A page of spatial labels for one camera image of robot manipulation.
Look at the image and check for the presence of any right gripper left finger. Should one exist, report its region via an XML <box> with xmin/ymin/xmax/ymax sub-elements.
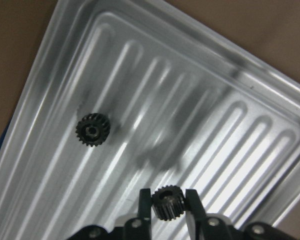
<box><xmin>138</xmin><ymin>188</ymin><xmax>152</xmax><ymax>221</ymax></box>

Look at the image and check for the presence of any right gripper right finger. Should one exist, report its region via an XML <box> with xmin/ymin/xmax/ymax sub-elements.
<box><xmin>185</xmin><ymin>189</ymin><xmax>206</xmax><ymax>220</ymax></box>

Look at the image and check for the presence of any black bearing gear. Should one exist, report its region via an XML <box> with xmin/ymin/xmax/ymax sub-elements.
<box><xmin>151</xmin><ymin>185</ymin><xmax>186</xmax><ymax>221</ymax></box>
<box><xmin>75</xmin><ymin>113</ymin><xmax>111</xmax><ymax>147</ymax></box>

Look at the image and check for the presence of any silver ribbed metal tray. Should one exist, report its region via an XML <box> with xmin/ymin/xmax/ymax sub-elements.
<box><xmin>0</xmin><ymin>0</ymin><xmax>300</xmax><ymax>240</ymax></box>

